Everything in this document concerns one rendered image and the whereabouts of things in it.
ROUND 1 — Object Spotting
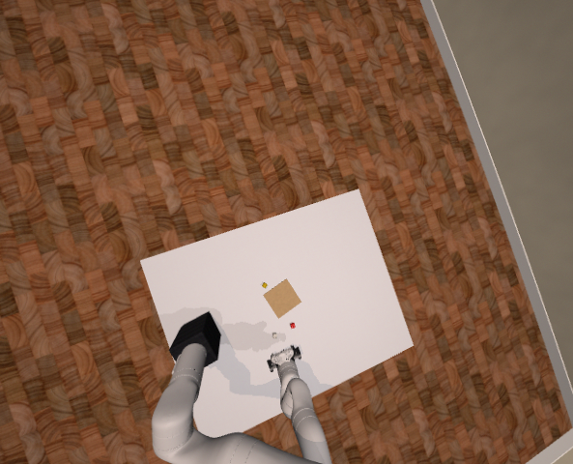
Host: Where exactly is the tan square mat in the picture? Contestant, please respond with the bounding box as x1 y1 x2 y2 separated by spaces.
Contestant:
264 278 301 319

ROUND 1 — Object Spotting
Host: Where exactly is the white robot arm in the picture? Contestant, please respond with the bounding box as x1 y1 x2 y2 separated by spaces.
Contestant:
152 343 332 464

